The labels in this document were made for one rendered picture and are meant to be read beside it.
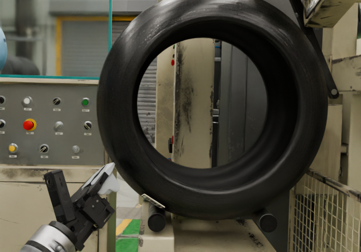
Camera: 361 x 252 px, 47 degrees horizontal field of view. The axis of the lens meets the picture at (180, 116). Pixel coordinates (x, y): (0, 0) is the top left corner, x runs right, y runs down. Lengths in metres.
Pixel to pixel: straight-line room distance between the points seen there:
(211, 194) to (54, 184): 0.37
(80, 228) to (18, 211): 0.95
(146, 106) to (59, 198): 9.59
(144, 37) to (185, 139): 0.49
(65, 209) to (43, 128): 0.96
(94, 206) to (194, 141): 0.55
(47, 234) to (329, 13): 0.97
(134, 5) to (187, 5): 9.28
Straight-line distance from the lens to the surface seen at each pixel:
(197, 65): 1.39
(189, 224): 1.37
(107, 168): 0.99
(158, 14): 1.03
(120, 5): 10.38
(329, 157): 1.44
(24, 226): 1.90
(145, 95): 10.43
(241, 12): 1.04
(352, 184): 1.51
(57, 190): 0.93
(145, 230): 1.12
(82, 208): 0.94
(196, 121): 1.39
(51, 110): 1.84
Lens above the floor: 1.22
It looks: 3 degrees down
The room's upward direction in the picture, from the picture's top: 1 degrees clockwise
